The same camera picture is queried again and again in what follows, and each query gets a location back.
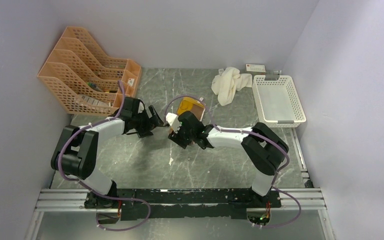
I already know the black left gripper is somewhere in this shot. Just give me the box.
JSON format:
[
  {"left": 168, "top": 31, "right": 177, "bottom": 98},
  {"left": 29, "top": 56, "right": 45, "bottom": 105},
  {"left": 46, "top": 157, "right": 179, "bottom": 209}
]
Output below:
[{"left": 132, "top": 105, "right": 164, "bottom": 138}]

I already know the yellow brown bear towel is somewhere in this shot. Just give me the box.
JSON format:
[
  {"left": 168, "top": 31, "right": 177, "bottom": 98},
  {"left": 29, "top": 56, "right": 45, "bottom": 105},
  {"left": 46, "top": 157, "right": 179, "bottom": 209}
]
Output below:
[{"left": 176, "top": 96, "right": 205, "bottom": 121}]

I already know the white terry towel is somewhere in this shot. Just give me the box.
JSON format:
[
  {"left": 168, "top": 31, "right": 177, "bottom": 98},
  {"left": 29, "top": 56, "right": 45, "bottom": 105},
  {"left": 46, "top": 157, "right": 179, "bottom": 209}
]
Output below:
[{"left": 211, "top": 67, "right": 253, "bottom": 106}]

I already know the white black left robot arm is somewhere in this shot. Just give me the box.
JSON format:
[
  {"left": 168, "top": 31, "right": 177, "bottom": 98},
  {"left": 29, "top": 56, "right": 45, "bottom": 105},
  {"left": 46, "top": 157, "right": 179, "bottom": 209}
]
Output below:
[{"left": 50, "top": 97, "right": 165, "bottom": 209}]

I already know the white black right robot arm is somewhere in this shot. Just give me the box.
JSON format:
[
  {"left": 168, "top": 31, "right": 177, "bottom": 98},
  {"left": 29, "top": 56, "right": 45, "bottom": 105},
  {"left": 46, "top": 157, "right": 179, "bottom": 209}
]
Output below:
[{"left": 165, "top": 111, "right": 289, "bottom": 207}]

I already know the orange plastic file organizer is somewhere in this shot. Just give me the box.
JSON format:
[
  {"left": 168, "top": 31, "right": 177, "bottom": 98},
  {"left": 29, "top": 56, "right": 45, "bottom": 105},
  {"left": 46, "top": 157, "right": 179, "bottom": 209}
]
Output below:
[{"left": 37, "top": 26, "right": 142, "bottom": 116}]

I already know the white red small box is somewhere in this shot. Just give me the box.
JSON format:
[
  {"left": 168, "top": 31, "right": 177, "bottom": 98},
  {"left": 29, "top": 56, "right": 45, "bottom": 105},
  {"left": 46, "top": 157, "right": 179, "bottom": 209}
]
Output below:
[{"left": 245, "top": 63, "right": 266, "bottom": 74}]

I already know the white perforated plastic basket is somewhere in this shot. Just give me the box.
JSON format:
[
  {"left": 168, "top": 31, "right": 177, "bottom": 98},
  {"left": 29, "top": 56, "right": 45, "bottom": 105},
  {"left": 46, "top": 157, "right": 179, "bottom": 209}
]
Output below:
[{"left": 251, "top": 75, "right": 307, "bottom": 128}]

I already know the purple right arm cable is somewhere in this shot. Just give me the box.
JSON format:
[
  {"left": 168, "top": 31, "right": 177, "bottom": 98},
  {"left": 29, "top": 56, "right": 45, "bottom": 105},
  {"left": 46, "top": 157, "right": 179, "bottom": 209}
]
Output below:
[{"left": 164, "top": 95, "right": 302, "bottom": 230}]

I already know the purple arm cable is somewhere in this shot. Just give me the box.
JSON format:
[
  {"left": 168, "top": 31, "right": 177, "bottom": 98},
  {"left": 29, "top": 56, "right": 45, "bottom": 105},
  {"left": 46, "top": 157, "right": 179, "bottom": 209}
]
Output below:
[
  {"left": 56, "top": 80, "right": 152, "bottom": 232},
  {"left": 164, "top": 95, "right": 302, "bottom": 230}
]

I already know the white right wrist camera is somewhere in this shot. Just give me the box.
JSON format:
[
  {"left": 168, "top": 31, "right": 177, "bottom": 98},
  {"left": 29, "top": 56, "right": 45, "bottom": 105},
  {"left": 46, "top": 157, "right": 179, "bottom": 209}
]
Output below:
[{"left": 165, "top": 112, "right": 181, "bottom": 133}]

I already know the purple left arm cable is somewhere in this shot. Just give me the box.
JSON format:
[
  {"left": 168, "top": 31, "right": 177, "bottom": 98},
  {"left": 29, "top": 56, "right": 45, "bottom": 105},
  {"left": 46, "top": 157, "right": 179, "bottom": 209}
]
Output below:
[{"left": 56, "top": 80, "right": 152, "bottom": 232}]

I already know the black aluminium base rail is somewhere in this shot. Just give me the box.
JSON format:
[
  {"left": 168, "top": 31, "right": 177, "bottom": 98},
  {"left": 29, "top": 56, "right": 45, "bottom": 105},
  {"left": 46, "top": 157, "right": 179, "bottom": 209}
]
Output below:
[{"left": 35, "top": 188, "right": 327, "bottom": 223}]

